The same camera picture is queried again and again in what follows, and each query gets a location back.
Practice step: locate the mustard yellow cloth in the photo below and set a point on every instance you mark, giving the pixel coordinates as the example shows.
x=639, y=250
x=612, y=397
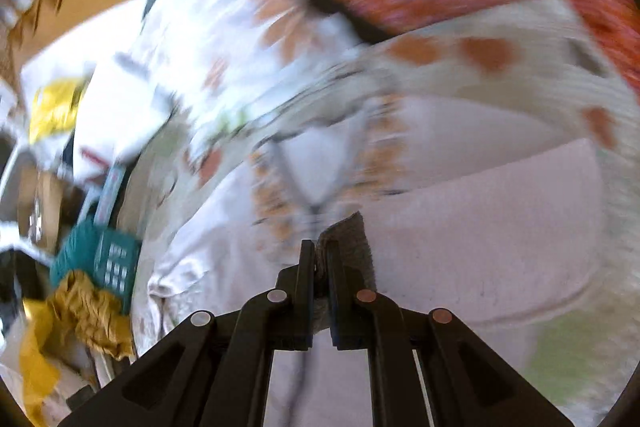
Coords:
x=93, y=315

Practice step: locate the white floral pillow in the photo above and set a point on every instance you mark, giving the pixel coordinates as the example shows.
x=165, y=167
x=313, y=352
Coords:
x=224, y=64

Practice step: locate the white paper bag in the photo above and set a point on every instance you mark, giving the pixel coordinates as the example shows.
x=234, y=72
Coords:
x=77, y=52

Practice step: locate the pale pink garment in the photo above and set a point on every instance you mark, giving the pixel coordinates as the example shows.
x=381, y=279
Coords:
x=489, y=213

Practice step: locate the yellow plastic bag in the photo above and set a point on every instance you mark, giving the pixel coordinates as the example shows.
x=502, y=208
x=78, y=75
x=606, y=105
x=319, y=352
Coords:
x=55, y=108

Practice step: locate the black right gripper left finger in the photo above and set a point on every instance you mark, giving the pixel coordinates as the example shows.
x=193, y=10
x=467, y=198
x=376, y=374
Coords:
x=212, y=371

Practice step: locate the heart patterned quilt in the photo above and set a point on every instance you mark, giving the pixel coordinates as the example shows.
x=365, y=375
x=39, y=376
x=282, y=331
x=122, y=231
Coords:
x=534, y=58

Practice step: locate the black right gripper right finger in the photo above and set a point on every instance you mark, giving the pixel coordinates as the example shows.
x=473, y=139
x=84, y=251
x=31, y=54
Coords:
x=427, y=369

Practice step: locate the teal printed box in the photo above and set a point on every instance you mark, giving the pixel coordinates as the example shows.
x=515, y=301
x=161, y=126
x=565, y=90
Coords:
x=108, y=256

